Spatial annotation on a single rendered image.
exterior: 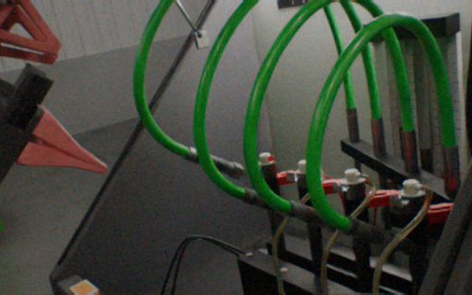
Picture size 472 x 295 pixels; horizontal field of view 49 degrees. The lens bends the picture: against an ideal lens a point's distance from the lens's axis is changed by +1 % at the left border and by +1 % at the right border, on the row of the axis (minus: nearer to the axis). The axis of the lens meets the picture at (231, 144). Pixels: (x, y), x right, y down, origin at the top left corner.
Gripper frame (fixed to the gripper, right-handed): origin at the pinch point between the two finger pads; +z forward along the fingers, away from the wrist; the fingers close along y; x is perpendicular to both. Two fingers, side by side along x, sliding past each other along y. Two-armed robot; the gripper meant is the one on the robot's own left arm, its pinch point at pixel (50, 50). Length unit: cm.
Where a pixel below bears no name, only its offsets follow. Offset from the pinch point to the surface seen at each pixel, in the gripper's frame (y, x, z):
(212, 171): -6.0, 3.4, 21.8
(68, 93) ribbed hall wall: 652, -118, -3
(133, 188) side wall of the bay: 36.2, 5.5, 22.7
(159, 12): -2.1, -10.7, 7.8
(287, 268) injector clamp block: 5.9, 7.4, 42.7
